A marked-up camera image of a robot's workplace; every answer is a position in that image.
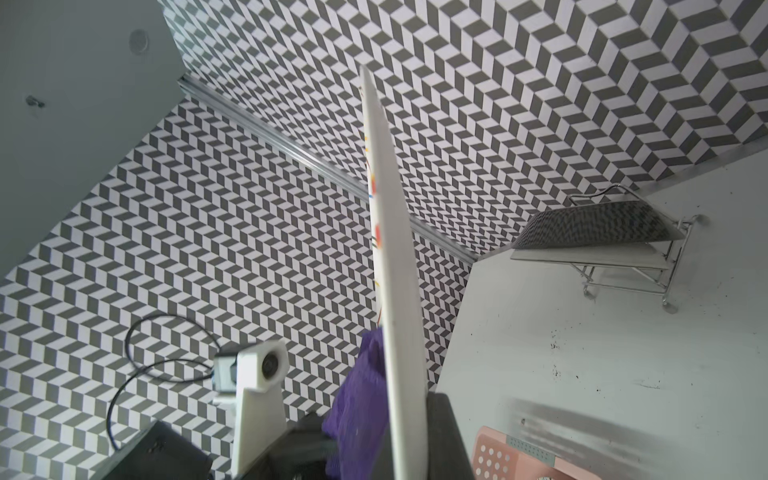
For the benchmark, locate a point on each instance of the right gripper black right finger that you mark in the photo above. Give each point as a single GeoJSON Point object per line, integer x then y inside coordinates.
{"type": "Point", "coordinates": [447, 456]}

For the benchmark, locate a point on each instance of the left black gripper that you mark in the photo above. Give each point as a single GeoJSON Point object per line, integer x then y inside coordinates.
{"type": "Point", "coordinates": [301, 453]}

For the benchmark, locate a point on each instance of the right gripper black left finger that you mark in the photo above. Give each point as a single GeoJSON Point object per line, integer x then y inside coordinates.
{"type": "Point", "coordinates": [383, 464]}

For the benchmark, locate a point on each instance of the white plaid striped plate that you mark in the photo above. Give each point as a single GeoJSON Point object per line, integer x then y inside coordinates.
{"type": "Point", "coordinates": [398, 293]}

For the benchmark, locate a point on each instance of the purple cloth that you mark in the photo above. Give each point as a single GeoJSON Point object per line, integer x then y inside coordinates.
{"type": "Point", "coordinates": [359, 415]}

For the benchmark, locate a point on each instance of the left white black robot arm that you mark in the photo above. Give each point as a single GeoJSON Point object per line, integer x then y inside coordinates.
{"type": "Point", "coordinates": [159, 452]}

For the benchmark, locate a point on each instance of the pink plastic tray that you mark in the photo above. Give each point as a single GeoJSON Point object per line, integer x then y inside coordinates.
{"type": "Point", "coordinates": [497, 455]}

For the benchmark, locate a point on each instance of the metal wire plate rack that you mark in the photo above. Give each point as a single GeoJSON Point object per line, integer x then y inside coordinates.
{"type": "Point", "coordinates": [661, 279]}

